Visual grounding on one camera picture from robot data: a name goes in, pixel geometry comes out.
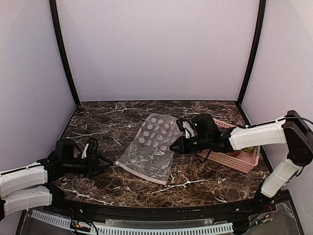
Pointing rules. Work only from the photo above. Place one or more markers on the brown toy potato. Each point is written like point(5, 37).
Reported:
point(235, 153)

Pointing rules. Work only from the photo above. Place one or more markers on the white slotted cable duct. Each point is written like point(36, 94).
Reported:
point(126, 227)

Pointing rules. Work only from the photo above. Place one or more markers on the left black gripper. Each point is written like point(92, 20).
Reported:
point(93, 165)

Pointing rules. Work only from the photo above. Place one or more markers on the pink plastic basket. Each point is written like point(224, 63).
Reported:
point(243, 163)

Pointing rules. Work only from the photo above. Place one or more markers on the right black frame post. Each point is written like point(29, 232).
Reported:
point(253, 51)

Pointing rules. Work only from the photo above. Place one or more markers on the black frame post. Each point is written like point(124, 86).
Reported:
point(62, 50)
point(253, 51)

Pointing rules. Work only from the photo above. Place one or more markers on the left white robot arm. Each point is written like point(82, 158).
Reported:
point(33, 185)

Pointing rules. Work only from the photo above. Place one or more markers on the green toy guava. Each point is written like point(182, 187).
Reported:
point(248, 149)

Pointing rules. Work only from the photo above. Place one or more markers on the left black frame post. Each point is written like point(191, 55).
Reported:
point(62, 50)

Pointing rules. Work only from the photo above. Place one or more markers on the clear dotted zip bag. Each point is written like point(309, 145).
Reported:
point(149, 156)

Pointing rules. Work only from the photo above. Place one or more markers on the black front table rail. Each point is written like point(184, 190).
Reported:
point(235, 211)

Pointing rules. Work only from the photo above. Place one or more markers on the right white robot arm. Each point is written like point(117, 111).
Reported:
point(202, 133)

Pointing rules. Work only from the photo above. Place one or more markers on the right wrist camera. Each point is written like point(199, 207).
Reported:
point(186, 127)

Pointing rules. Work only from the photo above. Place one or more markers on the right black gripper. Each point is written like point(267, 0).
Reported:
point(190, 142)

